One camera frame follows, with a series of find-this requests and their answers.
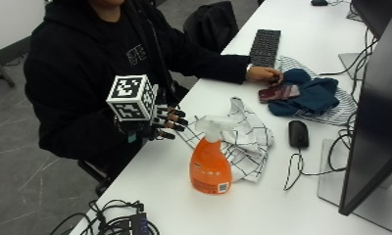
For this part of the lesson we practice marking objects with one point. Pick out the large black monitor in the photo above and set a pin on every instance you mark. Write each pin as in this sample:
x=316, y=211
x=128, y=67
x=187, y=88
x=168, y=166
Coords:
x=375, y=137

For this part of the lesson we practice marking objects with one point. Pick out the the person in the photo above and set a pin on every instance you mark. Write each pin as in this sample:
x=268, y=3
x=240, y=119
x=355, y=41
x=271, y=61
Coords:
x=78, y=58

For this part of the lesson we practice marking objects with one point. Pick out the small black mouse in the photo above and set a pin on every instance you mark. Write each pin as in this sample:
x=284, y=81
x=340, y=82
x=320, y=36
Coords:
x=319, y=2

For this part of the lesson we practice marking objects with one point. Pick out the dark red wallet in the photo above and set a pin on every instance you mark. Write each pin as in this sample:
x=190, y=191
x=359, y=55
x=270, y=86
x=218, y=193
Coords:
x=278, y=93

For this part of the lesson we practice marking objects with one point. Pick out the black keyboard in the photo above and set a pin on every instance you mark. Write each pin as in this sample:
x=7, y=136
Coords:
x=266, y=47

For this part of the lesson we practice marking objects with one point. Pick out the grey monitor stand base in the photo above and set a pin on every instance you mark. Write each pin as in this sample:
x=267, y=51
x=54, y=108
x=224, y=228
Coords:
x=331, y=176

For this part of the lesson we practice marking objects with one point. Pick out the white checked cloth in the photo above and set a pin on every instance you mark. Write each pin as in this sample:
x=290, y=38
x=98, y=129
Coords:
x=248, y=143

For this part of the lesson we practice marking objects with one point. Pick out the orange spray bottle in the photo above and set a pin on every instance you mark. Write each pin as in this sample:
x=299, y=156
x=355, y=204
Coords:
x=210, y=166

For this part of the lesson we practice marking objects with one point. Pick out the small grey stand base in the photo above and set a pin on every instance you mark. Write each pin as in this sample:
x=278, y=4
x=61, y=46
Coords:
x=351, y=63

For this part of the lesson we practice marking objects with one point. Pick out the grey striped white cloth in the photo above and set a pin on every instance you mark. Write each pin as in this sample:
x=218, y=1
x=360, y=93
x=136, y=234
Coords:
x=341, y=107

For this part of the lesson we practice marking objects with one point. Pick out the black office chair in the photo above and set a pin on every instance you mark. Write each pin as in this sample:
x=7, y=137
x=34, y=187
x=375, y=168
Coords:
x=97, y=176

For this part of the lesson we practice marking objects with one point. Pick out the dark blue cloth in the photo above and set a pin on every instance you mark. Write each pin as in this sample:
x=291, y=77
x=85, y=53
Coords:
x=314, y=94

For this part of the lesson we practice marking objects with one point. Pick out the white marker cube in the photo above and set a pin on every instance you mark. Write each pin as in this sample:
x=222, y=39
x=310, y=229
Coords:
x=128, y=98

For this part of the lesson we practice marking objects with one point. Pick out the black computer mouse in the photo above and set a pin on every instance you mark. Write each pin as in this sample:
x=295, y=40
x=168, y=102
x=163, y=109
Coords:
x=299, y=133

